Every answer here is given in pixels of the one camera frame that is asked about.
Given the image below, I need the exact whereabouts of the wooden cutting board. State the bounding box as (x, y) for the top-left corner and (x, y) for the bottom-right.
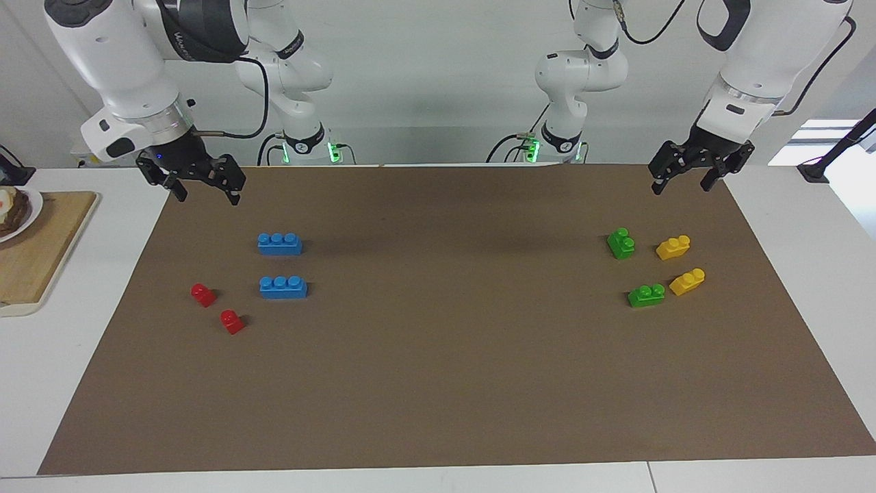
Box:
(0, 191), (100, 317)

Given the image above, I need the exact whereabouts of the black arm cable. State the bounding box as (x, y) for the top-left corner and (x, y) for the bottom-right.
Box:
(192, 56), (271, 140)
(613, 0), (858, 117)

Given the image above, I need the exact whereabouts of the black base cable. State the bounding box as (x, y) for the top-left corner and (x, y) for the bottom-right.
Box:
(257, 131), (285, 166)
(486, 103), (552, 164)

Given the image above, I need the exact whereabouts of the black desk device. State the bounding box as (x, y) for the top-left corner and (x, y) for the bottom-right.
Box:
(0, 145), (36, 187)

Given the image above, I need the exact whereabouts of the yellow two-stud toy brick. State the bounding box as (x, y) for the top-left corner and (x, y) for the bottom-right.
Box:
(656, 235), (691, 261)
(669, 268), (706, 296)

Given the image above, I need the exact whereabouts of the white plate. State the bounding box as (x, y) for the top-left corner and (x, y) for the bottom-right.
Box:
(0, 186), (44, 244)

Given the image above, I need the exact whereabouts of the black camera stand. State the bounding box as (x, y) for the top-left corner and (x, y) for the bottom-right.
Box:
(797, 108), (876, 184)

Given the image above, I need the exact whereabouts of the brown sandwich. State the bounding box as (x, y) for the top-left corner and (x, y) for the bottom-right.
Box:
(0, 188), (31, 233)

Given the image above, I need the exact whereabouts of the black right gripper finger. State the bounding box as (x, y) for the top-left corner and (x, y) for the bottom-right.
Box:
(137, 156), (188, 202)
(209, 154), (247, 206)

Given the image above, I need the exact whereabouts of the brown table mat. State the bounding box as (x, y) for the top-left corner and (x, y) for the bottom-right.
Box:
(38, 164), (876, 475)

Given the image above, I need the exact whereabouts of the green two-stud toy brick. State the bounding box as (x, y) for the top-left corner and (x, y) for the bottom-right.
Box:
(628, 283), (666, 308)
(606, 227), (636, 260)

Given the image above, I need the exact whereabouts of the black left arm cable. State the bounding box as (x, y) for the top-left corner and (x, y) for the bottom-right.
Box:
(613, 0), (858, 117)

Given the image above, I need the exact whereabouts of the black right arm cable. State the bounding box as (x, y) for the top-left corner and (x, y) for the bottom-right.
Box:
(192, 56), (271, 140)

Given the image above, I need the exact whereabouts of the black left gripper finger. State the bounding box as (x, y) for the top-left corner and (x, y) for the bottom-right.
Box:
(649, 140), (688, 196)
(699, 140), (756, 192)

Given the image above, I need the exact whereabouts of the blue three-stud toy brick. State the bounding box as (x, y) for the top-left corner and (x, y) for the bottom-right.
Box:
(257, 232), (303, 256)
(259, 275), (308, 300)

